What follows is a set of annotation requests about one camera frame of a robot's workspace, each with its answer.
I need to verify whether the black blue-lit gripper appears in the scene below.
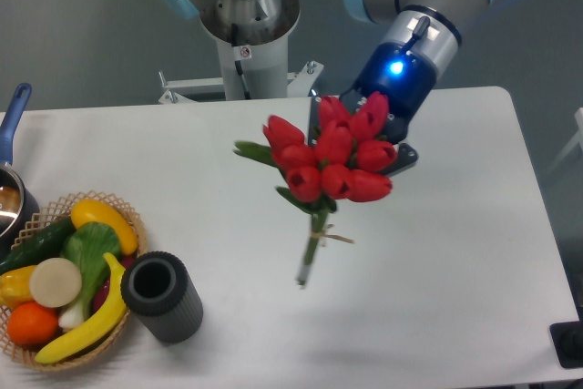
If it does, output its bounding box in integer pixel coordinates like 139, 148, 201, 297
310, 41, 437, 176

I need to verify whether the red tulip bouquet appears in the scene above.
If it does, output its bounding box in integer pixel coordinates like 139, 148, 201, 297
234, 91, 397, 287

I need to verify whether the dark grey ribbed vase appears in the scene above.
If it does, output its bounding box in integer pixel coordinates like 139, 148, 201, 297
120, 251, 204, 343

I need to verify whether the black device at table edge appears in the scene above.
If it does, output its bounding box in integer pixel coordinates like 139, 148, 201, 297
549, 321, 582, 369

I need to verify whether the yellow banana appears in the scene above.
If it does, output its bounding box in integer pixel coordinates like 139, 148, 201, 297
35, 252, 128, 365

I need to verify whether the green bok choy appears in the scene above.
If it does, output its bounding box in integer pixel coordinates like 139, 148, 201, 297
58, 222, 121, 332

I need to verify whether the purple red vegetable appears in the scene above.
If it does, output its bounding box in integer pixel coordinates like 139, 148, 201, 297
91, 256, 135, 314

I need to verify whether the woven wicker basket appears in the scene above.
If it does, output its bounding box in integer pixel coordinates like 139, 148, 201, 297
1, 190, 148, 372

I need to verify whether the green cucumber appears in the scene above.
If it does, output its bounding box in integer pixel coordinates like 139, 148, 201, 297
1, 217, 76, 274

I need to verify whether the beige round disc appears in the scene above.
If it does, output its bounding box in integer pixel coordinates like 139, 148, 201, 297
29, 258, 82, 308

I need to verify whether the yellow bell pepper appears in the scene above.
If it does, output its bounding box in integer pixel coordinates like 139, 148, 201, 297
1, 265, 36, 309

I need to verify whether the orange fruit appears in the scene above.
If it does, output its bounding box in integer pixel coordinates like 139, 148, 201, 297
7, 302, 58, 346

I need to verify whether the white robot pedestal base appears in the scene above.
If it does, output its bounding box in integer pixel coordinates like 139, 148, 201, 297
159, 0, 324, 104

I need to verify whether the white frame at right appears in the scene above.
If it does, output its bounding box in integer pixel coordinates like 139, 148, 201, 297
547, 107, 582, 177

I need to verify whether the blue handled saucepan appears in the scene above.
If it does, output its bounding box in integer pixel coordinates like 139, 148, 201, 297
1, 83, 39, 260

